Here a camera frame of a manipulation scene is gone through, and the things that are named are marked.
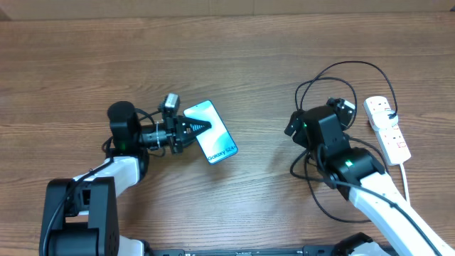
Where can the Samsung Galaxy smartphone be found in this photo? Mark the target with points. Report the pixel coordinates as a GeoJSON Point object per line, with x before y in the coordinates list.
{"type": "Point", "coordinates": [216, 143]}

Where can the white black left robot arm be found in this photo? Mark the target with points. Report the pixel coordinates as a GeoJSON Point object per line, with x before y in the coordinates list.
{"type": "Point", "coordinates": [80, 214]}

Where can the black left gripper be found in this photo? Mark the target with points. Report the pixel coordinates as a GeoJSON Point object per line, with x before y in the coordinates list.
{"type": "Point", "coordinates": [180, 124]}

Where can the white power strip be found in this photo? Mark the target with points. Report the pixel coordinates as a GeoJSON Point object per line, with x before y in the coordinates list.
{"type": "Point", "coordinates": [392, 142]}

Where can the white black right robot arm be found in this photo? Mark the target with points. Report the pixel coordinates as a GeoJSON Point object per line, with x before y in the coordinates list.
{"type": "Point", "coordinates": [361, 178]}

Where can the white USB charger plug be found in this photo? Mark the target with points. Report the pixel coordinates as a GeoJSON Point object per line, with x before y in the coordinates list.
{"type": "Point", "coordinates": [383, 120]}

